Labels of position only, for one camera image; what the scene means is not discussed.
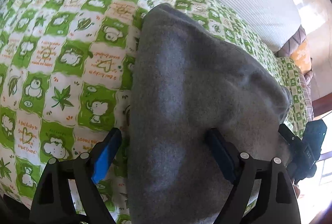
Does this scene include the right hand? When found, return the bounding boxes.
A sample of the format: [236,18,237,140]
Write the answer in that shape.
[293,184,300,198]

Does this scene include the grey fleece pants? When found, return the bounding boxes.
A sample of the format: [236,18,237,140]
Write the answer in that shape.
[127,4,291,223]

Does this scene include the green white patterned quilt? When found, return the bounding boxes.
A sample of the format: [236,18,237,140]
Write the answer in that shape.
[0,0,315,224]

